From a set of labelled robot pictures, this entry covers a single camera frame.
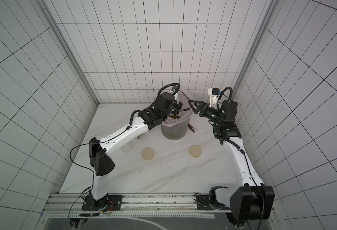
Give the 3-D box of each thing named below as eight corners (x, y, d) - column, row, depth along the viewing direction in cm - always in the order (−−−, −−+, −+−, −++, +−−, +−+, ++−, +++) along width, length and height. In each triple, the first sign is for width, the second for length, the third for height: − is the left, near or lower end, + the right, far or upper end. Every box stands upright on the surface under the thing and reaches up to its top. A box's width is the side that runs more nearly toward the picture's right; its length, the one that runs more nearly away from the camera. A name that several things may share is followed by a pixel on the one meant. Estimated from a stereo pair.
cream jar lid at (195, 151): (189, 157, 91) (189, 156, 90) (188, 146, 97) (188, 144, 95) (201, 157, 91) (202, 156, 90) (200, 146, 97) (200, 144, 95)
